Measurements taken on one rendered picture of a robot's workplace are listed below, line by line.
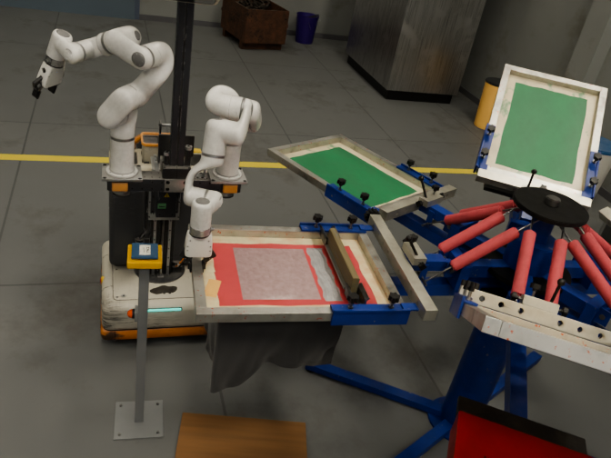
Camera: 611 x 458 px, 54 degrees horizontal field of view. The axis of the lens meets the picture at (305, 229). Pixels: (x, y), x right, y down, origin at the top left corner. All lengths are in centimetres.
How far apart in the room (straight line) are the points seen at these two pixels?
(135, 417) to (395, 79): 583
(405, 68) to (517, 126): 441
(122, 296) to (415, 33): 548
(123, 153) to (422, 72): 589
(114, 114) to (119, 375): 144
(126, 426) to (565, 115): 282
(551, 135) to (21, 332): 305
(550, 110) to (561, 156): 32
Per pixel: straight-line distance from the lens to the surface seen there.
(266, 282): 231
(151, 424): 302
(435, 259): 254
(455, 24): 798
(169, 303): 325
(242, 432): 300
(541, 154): 349
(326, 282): 236
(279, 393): 321
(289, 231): 258
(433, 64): 801
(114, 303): 324
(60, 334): 350
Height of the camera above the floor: 232
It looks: 31 degrees down
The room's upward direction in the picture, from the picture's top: 11 degrees clockwise
